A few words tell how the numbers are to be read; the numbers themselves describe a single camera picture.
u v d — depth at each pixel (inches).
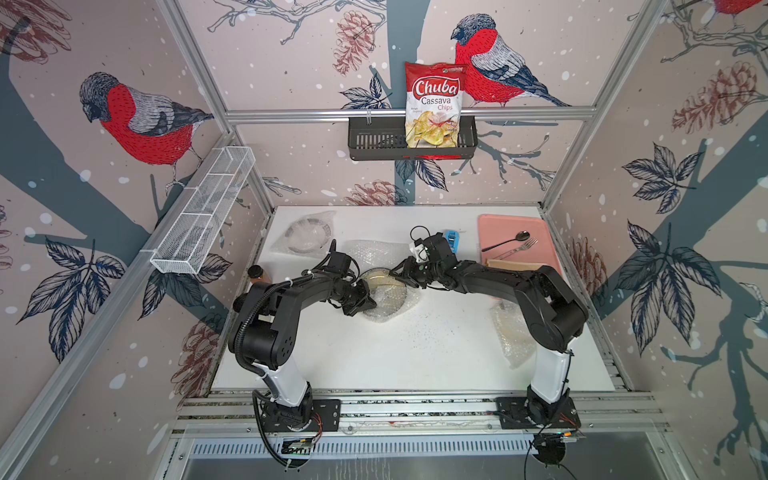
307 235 43.3
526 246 42.4
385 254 40.0
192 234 28.7
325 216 46.6
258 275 35.5
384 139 42.0
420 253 33.6
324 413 28.8
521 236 43.3
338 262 31.1
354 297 32.3
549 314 20.0
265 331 18.9
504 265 40.4
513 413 28.7
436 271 29.8
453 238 42.1
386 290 36.7
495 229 45.1
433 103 33.2
